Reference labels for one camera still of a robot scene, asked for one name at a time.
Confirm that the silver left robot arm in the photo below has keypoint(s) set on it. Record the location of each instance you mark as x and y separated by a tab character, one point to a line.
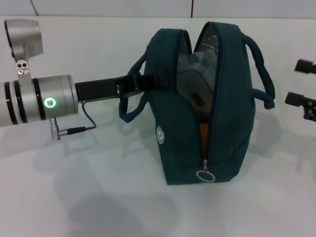
29	101

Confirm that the clear blue-sealed food container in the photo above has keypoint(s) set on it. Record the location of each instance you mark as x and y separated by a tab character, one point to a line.
195	81

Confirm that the dark teal insulated lunch bag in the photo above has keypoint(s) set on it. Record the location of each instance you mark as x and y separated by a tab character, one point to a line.
232	111

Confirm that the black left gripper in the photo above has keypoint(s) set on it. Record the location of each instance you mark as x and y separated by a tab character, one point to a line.
98	89

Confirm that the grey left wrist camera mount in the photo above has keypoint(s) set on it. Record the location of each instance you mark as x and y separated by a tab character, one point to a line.
106	99

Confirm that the orange pear with stem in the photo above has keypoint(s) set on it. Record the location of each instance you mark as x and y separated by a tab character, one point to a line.
204	138

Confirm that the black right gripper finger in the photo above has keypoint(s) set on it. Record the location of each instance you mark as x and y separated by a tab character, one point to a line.
308	108
307	67

